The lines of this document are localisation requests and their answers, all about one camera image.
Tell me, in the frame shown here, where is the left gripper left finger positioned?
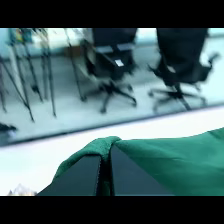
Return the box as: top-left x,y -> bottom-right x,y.
37,154 -> 102,197

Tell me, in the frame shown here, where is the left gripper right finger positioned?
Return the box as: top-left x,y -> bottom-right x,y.
110,143 -> 176,197

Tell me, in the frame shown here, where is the green garment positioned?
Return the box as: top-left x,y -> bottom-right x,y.
50,126 -> 224,197

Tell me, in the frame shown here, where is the black tripod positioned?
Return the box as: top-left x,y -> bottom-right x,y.
0,28 -> 58,123

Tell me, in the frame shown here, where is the black office chair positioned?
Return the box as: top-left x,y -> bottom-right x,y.
80,28 -> 139,115
147,28 -> 221,113

